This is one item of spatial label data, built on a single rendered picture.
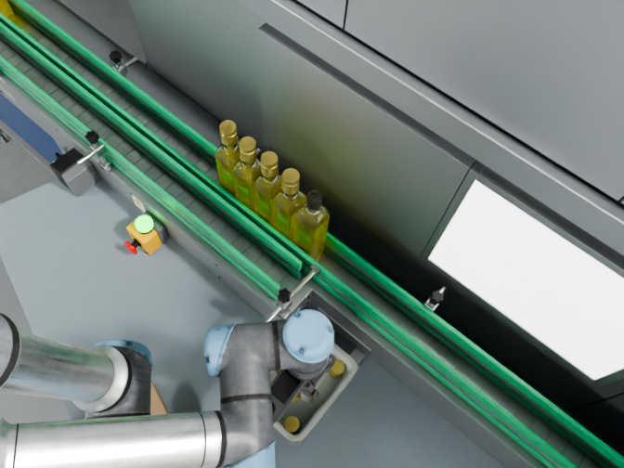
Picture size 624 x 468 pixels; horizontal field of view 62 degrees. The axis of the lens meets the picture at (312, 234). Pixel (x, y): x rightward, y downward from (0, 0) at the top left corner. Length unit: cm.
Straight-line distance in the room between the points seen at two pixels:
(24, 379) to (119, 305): 59
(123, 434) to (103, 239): 83
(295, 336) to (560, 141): 47
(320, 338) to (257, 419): 14
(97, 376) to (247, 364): 29
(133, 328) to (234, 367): 62
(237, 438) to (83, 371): 30
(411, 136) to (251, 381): 48
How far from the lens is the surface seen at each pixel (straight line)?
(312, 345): 77
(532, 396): 119
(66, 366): 90
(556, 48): 75
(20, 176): 267
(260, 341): 79
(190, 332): 134
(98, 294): 142
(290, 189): 104
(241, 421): 78
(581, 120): 79
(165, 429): 74
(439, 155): 92
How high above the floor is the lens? 201
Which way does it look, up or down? 62 degrees down
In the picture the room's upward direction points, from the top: 7 degrees clockwise
